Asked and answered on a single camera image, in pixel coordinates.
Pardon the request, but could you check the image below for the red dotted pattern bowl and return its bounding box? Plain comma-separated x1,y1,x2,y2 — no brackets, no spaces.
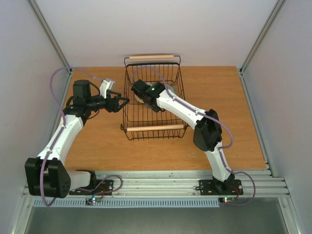
134,95,144,104

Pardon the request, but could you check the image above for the black wire dish rack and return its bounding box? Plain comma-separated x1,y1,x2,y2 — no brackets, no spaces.
120,55,188,140

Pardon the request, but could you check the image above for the celadon green bowl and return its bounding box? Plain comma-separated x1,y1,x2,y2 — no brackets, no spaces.
166,84,176,94

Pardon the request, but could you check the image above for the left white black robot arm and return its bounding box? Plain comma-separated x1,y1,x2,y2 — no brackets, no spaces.
25,78,130,198

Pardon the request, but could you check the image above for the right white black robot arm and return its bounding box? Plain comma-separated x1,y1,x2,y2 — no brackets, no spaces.
131,79,235,194

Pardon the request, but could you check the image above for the left small circuit board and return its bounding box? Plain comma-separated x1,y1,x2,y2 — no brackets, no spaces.
85,197,101,205

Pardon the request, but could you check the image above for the small circuit board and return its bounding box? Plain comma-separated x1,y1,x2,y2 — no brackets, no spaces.
85,197,101,205
219,196,237,203

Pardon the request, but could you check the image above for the right small circuit board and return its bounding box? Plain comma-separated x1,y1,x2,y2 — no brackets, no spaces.
219,196,237,203

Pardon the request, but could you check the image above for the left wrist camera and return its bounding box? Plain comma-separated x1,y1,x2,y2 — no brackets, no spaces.
99,78,115,99

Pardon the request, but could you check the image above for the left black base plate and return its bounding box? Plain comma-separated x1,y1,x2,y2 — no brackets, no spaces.
69,179,114,195

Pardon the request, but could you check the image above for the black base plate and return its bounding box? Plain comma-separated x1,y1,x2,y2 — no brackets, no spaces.
197,179,244,195
69,179,114,195

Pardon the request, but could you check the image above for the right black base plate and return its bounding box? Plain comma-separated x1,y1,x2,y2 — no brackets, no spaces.
197,179,244,195

